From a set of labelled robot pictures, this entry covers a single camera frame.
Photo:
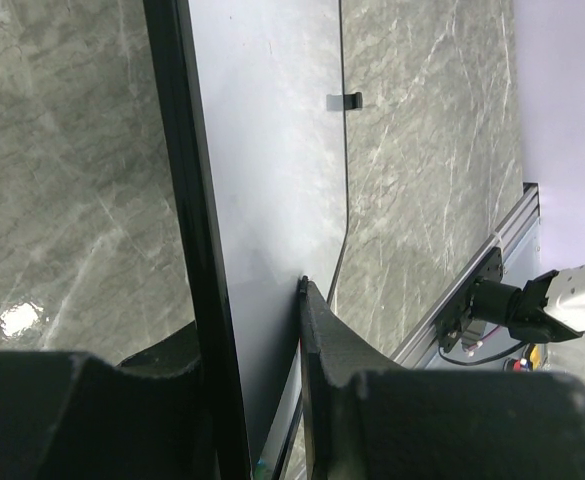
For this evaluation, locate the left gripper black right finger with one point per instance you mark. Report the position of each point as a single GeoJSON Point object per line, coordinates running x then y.
{"type": "Point", "coordinates": [366, 417]}

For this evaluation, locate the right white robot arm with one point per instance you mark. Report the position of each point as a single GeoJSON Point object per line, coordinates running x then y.
{"type": "Point", "coordinates": [548, 309]}

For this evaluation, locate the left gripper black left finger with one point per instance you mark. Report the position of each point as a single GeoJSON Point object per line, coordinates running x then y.
{"type": "Point", "coordinates": [71, 415]}

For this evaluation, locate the white whiteboard black frame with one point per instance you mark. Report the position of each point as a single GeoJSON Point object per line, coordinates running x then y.
{"type": "Point", "coordinates": [251, 100]}

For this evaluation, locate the aluminium rail frame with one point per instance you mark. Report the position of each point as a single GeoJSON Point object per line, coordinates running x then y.
{"type": "Point", "coordinates": [483, 344]}

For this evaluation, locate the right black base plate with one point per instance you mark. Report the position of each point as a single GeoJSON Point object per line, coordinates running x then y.
{"type": "Point", "coordinates": [455, 316]}

